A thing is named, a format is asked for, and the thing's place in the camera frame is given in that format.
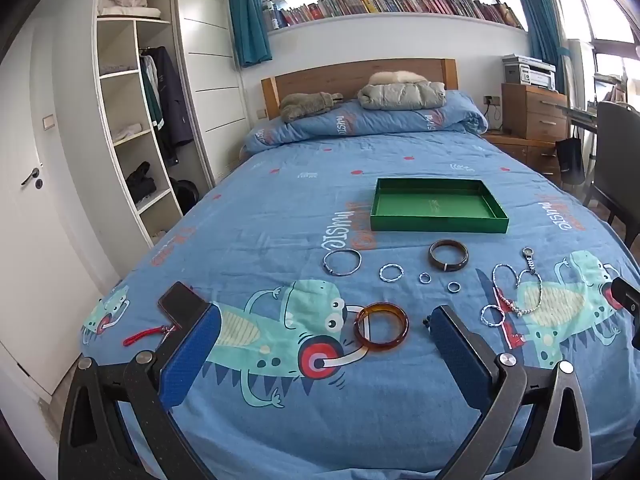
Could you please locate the black folded clothes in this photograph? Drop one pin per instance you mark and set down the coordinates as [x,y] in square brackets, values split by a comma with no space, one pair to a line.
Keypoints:
[140,182]

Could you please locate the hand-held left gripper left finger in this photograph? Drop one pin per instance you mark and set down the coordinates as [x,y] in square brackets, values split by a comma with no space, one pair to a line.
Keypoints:
[192,350]

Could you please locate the teal curtain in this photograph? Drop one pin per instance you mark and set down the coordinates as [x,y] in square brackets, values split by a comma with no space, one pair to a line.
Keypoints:
[542,30]
[248,20]

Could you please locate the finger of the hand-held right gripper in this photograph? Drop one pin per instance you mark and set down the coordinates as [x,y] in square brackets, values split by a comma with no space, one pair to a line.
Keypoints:
[626,294]

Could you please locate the white printer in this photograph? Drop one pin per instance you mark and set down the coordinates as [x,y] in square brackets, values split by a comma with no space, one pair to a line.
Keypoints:
[530,72]

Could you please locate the small watch pendant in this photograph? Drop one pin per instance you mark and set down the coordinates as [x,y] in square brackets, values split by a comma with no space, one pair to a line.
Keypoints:
[528,252]

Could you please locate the grey-brown folded garment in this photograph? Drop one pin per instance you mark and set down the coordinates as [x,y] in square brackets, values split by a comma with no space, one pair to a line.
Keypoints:
[305,104]

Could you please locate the cream fur cloth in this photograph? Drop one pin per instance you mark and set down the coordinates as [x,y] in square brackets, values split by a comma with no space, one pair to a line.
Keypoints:
[395,76]

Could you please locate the blue printed bedspread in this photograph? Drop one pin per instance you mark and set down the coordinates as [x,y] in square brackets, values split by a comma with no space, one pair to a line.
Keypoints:
[300,200]

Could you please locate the dark chair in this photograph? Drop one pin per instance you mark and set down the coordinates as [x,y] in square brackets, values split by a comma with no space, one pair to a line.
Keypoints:
[617,160]

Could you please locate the thin silver bangle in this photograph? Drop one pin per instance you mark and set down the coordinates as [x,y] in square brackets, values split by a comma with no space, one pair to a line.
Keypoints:
[325,266]

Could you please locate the dark brown bangle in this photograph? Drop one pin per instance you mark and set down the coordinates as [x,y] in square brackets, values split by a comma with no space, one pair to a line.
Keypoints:
[433,259]

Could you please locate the smartphone with red case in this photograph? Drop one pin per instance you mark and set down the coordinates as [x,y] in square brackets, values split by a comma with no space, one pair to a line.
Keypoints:
[177,300]

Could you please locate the grey puffer jacket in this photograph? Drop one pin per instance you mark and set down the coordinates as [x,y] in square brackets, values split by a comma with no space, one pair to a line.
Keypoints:
[400,96]

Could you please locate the black bag in wardrobe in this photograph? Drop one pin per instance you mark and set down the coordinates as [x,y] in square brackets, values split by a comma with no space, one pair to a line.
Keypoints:
[184,195]

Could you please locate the row of books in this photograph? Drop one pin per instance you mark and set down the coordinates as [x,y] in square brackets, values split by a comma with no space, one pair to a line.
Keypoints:
[400,5]

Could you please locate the white folded cloth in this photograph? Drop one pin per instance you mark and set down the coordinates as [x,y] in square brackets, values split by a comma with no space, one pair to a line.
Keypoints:
[130,132]

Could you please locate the grey folded cloth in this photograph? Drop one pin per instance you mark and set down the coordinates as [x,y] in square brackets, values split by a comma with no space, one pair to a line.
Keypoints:
[117,68]

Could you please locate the green and white hanging garment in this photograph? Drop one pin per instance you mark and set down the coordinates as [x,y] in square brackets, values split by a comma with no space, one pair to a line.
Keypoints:
[150,95]

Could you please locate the folded blue duvet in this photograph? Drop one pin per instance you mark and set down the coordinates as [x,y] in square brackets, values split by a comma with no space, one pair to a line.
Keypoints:
[380,122]

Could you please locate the wooden nightstand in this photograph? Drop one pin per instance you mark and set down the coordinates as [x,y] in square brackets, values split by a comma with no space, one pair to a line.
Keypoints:
[525,152]

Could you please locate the light switch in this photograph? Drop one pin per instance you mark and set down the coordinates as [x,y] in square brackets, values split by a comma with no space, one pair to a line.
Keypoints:
[48,123]

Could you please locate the white door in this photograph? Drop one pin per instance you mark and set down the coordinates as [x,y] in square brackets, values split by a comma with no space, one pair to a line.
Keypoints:
[50,210]

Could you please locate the plain wall socket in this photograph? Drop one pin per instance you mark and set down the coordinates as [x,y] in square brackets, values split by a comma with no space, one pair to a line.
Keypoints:
[261,114]

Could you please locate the wall socket with plugs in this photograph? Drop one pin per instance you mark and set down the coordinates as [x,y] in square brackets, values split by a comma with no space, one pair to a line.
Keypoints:
[492,100]

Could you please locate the black tote bag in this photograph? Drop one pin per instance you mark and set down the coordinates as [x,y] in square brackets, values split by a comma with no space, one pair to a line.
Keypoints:
[570,162]

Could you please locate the green tray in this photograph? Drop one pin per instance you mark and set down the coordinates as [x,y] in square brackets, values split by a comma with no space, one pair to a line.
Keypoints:
[430,205]

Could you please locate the dark hanging coat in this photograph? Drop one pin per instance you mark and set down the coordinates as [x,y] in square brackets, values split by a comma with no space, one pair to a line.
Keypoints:
[172,105]

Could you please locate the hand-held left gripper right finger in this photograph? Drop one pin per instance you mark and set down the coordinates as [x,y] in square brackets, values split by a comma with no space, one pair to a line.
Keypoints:
[460,355]

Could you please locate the white wardrobe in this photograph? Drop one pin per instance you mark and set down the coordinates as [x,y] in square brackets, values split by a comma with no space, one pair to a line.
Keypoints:
[215,60]

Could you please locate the bottles beside books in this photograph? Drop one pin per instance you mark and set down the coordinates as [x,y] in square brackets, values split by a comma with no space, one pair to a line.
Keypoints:
[271,15]

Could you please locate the glass desk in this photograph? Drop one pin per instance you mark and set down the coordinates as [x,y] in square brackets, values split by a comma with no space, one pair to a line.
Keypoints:
[582,117]

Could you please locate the wooden headboard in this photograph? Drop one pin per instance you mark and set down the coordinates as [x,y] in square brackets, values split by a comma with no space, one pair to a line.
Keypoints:
[320,77]

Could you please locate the wooden drawer chest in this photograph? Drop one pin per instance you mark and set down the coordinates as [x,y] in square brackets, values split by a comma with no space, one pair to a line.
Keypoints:
[530,110]

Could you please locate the amber bangle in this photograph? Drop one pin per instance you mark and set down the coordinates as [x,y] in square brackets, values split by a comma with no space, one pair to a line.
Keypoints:
[382,346]

